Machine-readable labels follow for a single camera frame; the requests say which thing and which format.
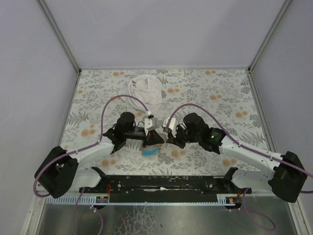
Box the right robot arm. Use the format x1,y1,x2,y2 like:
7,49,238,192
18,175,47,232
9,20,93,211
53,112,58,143
163,113,308,203

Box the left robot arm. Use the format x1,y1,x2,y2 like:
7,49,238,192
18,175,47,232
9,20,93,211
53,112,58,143
33,112,164,198

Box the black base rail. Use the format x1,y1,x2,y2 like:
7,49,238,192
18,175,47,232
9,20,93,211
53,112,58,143
84,175,245,204

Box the floral table mat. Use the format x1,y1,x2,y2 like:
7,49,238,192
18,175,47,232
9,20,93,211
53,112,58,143
60,69,268,176

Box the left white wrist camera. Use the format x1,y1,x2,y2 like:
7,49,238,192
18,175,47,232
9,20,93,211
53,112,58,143
144,111,157,135

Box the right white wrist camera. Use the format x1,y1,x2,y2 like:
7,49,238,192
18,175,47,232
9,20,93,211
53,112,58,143
162,117,177,131

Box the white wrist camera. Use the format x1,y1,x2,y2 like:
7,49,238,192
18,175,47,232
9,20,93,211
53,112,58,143
144,111,157,135
162,117,177,131

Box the crumpled white cloth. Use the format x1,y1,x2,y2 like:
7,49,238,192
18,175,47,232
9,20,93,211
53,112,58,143
118,74,162,115

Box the blue key tag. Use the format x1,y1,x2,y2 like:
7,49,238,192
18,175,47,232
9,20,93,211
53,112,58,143
142,147,159,157

